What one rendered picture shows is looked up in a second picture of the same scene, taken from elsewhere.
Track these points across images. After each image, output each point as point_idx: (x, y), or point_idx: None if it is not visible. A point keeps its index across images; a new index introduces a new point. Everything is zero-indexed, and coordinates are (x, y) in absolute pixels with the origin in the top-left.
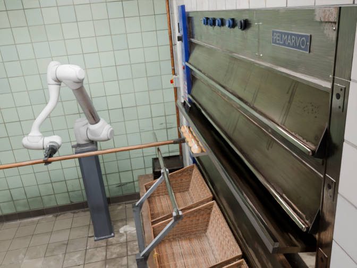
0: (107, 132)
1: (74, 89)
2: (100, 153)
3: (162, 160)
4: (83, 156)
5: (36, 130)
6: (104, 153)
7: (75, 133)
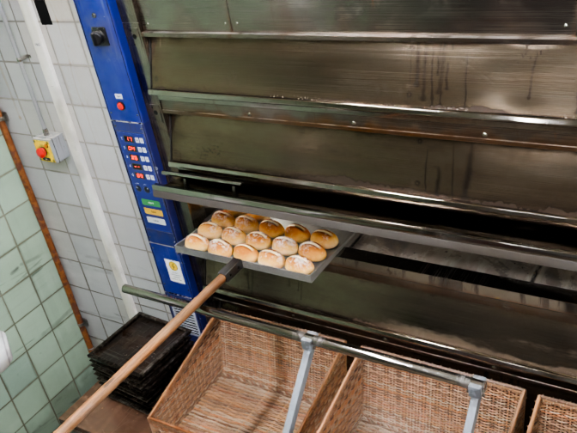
0: (5, 348)
1: None
2: (106, 396)
3: (266, 322)
4: (73, 427)
5: None
6: (114, 388)
7: None
